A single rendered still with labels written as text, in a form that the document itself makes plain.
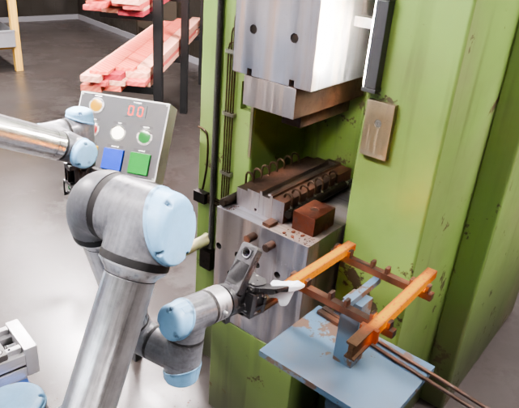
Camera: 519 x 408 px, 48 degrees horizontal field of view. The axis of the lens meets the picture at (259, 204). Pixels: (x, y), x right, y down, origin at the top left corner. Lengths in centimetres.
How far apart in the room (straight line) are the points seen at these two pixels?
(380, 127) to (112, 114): 94
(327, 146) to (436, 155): 68
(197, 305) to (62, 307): 195
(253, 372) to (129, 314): 131
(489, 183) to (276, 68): 87
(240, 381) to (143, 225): 147
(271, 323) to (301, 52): 91
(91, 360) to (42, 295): 222
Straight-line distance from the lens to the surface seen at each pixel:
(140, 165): 204
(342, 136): 224
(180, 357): 121
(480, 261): 227
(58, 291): 319
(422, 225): 179
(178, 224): 92
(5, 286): 329
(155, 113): 207
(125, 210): 91
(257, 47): 179
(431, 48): 166
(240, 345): 218
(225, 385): 237
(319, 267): 157
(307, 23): 167
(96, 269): 111
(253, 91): 182
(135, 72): 457
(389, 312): 145
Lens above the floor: 181
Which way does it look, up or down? 27 degrees down
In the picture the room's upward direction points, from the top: 5 degrees clockwise
